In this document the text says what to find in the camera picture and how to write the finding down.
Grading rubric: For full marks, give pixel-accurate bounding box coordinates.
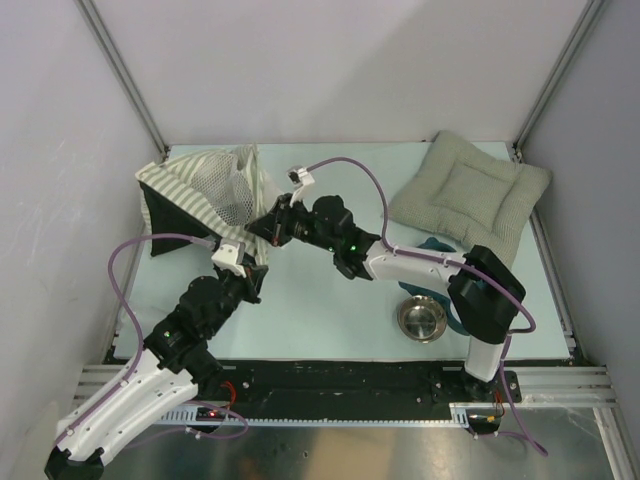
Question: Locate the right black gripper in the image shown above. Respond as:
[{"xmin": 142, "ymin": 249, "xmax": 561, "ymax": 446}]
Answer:
[{"xmin": 247, "ymin": 192, "xmax": 339, "ymax": 252}]

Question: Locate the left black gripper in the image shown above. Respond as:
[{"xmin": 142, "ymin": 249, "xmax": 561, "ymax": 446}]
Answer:
[{"xmin": 205, "ymin": 260, "xmax": 269, "ymax": 337}]

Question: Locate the striped green white pet tent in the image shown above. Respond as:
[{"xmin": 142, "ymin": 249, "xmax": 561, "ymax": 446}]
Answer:
[{"xmin": 135, "ymin": 144, "xmax": 282, "ymax": 265}]

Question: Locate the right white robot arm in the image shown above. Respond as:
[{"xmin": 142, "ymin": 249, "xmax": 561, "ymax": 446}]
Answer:
[{"xmin": 246, "ymin": 194, "xmax": 526, "ymax": 401}]

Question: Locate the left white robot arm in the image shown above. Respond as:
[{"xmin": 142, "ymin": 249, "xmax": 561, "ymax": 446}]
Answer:
[{"xmin": 44, "ymin": 265, "xmax": 268, "ymax": 479}]

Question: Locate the teal double bowl stand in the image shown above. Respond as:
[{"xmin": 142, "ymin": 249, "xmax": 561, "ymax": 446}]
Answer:
[{"xmin": 398, "ymin": 236, "xmax": 469, "ymax": 337}]

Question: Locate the stainless steel bowl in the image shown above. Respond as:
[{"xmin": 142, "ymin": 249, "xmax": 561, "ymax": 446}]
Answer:
[{"xmin": 396, "ymin": 295, "xmax": 447, "ymax": 344}]

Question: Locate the green checked cushion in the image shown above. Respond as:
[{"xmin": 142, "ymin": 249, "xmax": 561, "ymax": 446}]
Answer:
[{"xmin": 389, "ymin": 131, "xmax": 552, "ymax": 267}]

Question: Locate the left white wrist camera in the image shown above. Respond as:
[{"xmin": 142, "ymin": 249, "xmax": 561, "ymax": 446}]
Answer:
[{"xmin": 211, "ymin": 238, "xmax": 246, "ymax": 278}]

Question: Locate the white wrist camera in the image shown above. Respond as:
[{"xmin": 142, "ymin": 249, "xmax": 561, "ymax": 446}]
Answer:
[
  {"xmin": 287, "ymin": 166, "xmax": 315, "ymax": 206},
  {"xmin": 211, "ymin": 238, "xmax": 246, "ymax": 278}
]

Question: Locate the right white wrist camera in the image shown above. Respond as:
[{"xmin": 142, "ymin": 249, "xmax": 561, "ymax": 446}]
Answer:
[{"xmin": 287, "ymin": 166, "xmax": 315, "ymax": 206}]

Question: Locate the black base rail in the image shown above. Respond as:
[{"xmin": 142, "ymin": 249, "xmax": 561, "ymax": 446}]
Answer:
[{"xmin": 196, "ymin": 360, "xmax": 522, "ymax": 420}]

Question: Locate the white slotted cable duct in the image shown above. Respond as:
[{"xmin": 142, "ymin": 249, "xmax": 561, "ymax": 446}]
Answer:
[{"xmin": 155, "ymin": 404, "xmax": 499, "ymax": 429}]

